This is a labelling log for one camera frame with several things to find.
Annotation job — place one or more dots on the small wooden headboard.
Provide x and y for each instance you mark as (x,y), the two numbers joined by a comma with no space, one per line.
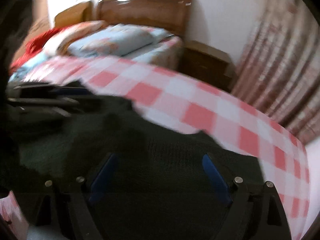
(72,15)

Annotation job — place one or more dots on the pink floral curtain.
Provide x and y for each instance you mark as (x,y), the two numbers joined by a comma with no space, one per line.
(275,67)

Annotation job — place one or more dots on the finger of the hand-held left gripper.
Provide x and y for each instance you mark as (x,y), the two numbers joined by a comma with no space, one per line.
(50,88)
(42,102)

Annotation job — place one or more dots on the wooden wardrobe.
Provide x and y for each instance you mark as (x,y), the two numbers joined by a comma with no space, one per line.
(40,12)

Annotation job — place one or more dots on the pink checkered bed sheet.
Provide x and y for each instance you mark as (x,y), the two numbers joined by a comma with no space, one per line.
(187,92)

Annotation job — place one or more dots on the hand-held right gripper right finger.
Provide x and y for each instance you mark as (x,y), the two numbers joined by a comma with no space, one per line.
(215,180)

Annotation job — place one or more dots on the large wooden headboard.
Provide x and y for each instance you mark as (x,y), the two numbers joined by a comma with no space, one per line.
(150,10)

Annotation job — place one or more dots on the light blue floral pillow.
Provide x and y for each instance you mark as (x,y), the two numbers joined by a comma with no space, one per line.
(112,40)

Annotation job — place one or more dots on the dark green striped sweater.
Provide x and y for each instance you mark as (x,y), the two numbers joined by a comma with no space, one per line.
(162,155)

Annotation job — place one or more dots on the red blanket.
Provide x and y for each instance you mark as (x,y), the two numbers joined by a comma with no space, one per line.
(32,45)

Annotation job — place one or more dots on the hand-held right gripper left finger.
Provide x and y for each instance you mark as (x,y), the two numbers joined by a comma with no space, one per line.
(102,180)

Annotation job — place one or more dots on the orange floral pillow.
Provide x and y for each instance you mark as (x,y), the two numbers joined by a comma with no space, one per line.
(75,32)

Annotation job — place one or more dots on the light blue quilt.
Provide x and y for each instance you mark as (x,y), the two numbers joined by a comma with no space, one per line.
(27,68)

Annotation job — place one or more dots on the wooden nightstand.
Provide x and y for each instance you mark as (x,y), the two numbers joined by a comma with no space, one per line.
(205,65)

